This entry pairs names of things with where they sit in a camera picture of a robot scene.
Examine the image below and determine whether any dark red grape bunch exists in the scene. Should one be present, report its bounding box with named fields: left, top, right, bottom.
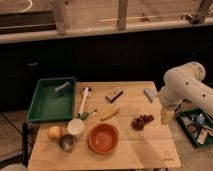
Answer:
left=131, top=115, right=154, bottom=131

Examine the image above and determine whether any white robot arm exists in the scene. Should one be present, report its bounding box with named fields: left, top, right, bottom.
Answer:
left=158, top=62, right=213, bottom=125

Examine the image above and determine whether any red bowl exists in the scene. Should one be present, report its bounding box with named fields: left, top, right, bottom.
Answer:
left=88, top=123, right=119, bottom=154

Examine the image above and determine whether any grey blue wedge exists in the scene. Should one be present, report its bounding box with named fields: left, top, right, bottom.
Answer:
left=143, top=88, right=157, bottom=102

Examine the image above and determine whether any green bin with items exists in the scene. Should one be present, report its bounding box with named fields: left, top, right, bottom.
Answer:
left=176, top=109, right=213, bottom=148

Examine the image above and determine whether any yellow banana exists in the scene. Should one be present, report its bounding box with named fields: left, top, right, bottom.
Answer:
left=100, top=106, right=119, bottom=121

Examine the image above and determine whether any wooden folding table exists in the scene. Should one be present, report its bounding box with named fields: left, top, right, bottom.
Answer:
left=28, top=81, right=181, bottom=171

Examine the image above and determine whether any brown and black block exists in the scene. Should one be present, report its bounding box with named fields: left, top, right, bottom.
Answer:
left=105, top=87, right=123, bottom=103

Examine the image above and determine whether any white cup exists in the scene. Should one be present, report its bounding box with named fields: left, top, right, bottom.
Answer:
left=67, top=119, right=85, bottom=137

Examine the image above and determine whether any small metal cup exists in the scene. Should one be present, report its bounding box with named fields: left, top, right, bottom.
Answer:
left=59, top=135, right=74, bottom=152

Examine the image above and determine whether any green plastic tray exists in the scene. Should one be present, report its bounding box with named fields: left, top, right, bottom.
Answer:
left=27, top=77, right=76, bottom=122

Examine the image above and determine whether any yellow round fruit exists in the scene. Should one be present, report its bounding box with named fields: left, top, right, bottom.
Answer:
left=48, top=126, right=62, bottom=139

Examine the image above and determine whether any green handled utensil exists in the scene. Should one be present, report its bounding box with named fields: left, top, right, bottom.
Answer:
left=80, top=109, right=98, bottom=121

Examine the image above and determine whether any dark chair frame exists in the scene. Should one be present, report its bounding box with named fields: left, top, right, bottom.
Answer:
left=22, top=122, right=29, bottom=167

